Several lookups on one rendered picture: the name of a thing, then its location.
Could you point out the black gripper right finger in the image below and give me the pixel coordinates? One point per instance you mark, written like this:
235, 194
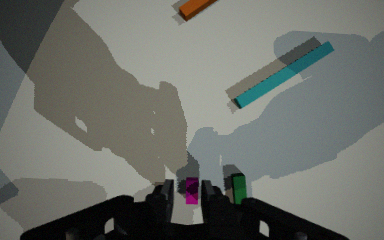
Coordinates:
224, 220

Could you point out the turquoise rod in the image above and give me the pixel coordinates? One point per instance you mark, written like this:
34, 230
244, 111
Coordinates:
283, 75

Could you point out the orange rectangular bar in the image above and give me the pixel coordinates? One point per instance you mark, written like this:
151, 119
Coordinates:
193, 7

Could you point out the magenta block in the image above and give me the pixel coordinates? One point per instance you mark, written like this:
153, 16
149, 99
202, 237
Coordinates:
191, 190

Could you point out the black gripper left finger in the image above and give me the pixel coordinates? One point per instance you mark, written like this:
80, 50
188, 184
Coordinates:
89, 223

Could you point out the dark green rod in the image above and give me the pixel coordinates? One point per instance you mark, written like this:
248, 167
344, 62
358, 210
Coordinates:
238, 187

